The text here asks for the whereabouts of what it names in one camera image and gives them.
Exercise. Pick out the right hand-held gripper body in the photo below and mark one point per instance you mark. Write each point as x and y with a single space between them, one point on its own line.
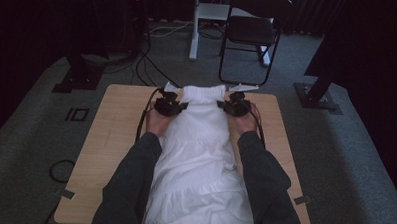
238 106

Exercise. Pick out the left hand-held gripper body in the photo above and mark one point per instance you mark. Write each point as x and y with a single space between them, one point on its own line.
167 106

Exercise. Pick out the white dress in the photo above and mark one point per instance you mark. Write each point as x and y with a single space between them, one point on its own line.
198 152

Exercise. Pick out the person's right hand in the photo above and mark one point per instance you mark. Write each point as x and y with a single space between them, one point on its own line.
244 124

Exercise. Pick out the person's left hand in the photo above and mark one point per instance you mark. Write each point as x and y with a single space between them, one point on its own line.
156 124

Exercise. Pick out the black folding chair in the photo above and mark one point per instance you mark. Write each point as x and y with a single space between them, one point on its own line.
251 30

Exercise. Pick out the black slanted stand with base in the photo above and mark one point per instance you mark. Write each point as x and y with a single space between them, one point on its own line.
318 96

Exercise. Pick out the black stand with flat base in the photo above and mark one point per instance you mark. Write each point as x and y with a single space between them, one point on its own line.
79 78

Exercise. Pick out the dark equipment cabinet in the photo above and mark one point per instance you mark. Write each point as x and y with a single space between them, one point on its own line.
123 22

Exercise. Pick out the grey tape strip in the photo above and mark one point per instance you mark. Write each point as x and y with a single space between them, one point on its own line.
301 200
67 194

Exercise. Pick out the white desk frame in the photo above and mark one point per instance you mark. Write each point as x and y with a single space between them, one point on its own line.
208 11

